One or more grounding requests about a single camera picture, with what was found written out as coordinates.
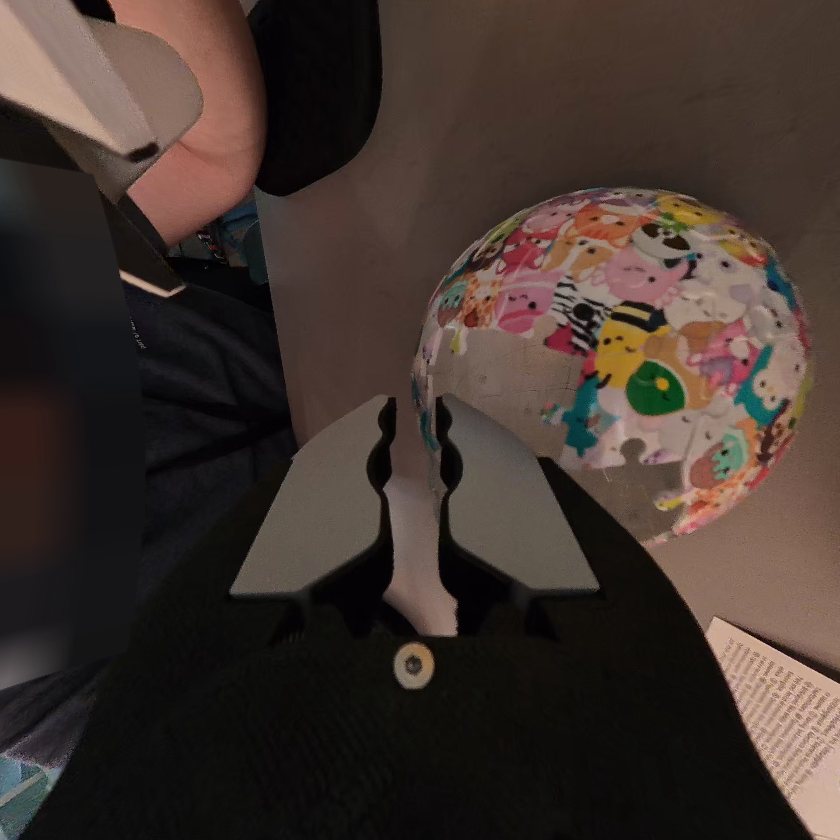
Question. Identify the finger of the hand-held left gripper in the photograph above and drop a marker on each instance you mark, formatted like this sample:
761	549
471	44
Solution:
141	246

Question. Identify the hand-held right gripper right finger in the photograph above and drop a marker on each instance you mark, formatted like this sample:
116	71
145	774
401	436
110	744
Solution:
512	518

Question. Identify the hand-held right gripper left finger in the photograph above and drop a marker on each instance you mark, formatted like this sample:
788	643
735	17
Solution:
315	525

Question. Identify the colourful puzzle ball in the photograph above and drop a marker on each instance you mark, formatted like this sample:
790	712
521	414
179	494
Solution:
656	302

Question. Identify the person's left forearm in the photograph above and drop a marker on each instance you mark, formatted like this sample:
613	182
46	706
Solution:
216	98

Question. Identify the person's dark clothing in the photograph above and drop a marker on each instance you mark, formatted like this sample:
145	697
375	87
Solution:
210	394

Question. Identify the black ribbed cloth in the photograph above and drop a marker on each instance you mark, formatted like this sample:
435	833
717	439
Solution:
315	98

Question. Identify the white printed instruction sheet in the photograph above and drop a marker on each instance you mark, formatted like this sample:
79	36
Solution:
781	715

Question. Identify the teal patterned panel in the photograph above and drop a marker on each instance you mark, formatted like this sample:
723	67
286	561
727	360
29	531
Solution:
26	787

